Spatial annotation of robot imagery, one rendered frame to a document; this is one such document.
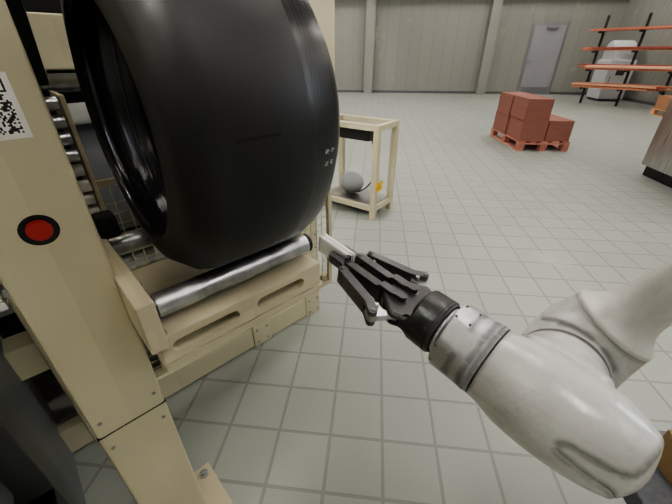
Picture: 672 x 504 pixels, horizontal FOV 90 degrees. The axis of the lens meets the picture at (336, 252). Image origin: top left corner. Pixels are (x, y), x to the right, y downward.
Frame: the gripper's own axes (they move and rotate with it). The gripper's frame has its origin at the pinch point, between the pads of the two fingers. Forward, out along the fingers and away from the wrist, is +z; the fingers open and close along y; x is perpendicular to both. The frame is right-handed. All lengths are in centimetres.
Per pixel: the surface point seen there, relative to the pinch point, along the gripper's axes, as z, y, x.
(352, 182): 160, -183, 97
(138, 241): 45, 18, 16
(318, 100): 10.2, -3.3, -20.0
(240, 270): 17.5, 7.6, 11.8
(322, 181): 9.1, -4.4, -7.4
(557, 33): 448, -1439, -25
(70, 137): 68, 21, -1
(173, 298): 17.5, 20.5, 11.7
